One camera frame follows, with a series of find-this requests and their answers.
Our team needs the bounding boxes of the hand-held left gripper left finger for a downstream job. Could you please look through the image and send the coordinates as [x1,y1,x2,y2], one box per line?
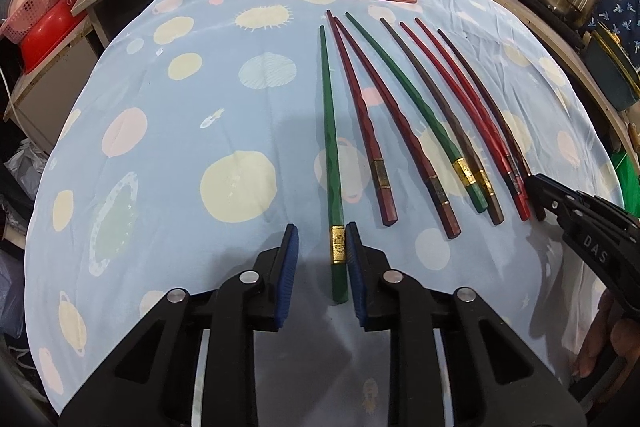
[59,223,301,427]

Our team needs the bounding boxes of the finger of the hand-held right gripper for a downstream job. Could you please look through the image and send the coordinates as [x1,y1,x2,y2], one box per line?
[523,174,640,234]

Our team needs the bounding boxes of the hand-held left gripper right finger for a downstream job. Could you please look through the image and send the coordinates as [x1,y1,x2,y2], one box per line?
[344,222,587,427]

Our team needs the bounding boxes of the dark brown chopstick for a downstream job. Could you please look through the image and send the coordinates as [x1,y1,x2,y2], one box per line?
[437,29,548,222]

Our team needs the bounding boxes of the green chopstick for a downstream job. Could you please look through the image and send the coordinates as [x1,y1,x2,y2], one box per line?
[318,27,349,304]
[345,12,489,214]

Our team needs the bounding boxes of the dark red chopstick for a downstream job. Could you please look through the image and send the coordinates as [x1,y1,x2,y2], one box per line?
[332,16,462,239]
[325,9,399,227]

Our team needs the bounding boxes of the person's right hand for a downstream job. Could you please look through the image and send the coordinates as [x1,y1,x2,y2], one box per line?
[575,292,640,380]

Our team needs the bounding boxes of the green plastic bag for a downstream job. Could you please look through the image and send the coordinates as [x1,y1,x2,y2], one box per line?
[617,151,640,210]

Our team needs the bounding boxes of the dark green container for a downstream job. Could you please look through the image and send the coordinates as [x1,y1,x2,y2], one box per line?
[582,29,640,112]

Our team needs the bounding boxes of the light blue printed tablecloth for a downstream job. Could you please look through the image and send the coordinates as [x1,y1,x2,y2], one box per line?
[25,0,626,427]

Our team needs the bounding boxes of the black induction cooker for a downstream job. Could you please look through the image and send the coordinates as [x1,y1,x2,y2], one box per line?
[512,0,586,45]

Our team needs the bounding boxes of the red plastic basin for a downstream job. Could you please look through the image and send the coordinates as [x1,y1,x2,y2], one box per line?
[20,0,88,75]

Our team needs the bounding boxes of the pink plastic basket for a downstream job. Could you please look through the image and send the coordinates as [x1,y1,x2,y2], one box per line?
[0,0,81,42]

